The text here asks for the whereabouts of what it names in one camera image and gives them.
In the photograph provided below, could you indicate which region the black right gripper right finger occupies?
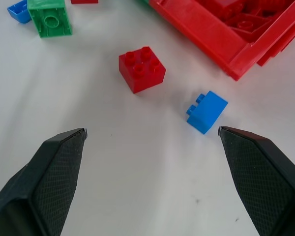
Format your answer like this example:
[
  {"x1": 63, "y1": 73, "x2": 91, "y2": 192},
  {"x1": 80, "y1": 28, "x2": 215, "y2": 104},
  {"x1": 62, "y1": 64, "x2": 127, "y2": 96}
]
[{"x1": 218, "y1": 126, "x2": 295, "y2": 236}]

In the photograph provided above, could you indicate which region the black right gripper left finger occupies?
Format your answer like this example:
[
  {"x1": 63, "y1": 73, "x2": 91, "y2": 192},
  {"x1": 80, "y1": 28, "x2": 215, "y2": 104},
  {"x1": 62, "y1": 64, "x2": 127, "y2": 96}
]
[{"x1": 0, "y1": 127, "x2": 88, "y2": 236}]

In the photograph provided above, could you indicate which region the blue small building brick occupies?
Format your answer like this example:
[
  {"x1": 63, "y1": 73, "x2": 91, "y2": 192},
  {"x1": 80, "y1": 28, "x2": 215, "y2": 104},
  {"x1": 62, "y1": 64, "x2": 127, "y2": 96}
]
[{"x1": 186, "y1": 90, "x2": 229, "y2": 135}]

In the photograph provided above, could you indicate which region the red square building brick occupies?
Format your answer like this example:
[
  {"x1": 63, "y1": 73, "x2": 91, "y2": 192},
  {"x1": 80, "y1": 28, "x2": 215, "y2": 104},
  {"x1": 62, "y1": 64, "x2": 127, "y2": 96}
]
[{"x1": 118, "y1": 46, "x2": 167, "y2": 94}]

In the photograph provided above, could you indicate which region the red brick in tray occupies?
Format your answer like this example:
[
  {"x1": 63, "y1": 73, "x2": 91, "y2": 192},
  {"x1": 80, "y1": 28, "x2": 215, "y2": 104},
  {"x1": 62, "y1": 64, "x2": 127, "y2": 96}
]
[{"x1": 225, "y1": 13, "x2": 278, "y2": 41}]

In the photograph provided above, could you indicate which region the red plastic tray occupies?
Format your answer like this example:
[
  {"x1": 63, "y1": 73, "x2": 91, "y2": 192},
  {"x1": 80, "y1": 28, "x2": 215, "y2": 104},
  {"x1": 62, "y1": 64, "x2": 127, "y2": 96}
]
[{"x1": 148, "y1": 0, "x2": 295, "y2": 81}]

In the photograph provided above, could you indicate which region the green square building brick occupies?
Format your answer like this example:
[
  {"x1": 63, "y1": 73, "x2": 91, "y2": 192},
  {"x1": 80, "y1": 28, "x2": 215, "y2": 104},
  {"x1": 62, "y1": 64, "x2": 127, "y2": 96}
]
[{"x1": 27, "y1": 0, "x2": 73, "y2": 39}]

